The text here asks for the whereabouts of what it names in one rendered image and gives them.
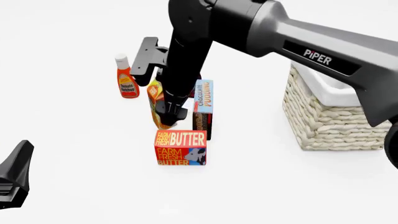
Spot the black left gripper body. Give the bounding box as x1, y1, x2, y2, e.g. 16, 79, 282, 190
0, 176, 30, 210

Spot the chocolate pudding box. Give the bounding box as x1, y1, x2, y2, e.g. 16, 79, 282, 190
192, 78, 215, 141

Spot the red tomato ketchup bottle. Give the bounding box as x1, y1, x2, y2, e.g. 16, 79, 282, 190
114, 52, 141, 99

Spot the orange juice carton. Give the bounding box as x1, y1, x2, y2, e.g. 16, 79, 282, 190
146, 77, 178, 131

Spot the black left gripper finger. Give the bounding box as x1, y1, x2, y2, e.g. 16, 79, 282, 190
0, 139, 35, 190

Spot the woven basket with white liner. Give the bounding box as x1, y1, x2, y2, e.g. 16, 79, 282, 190
282, 60, 393, 151

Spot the red farm fresh butter box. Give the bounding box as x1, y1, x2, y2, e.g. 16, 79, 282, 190
153, 129, 208, 167

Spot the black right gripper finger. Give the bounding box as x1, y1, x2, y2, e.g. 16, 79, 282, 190
171, 106, 189, 127
155, 101, 172, 129

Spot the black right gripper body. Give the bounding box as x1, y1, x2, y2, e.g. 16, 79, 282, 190
163, 89, 191, 111

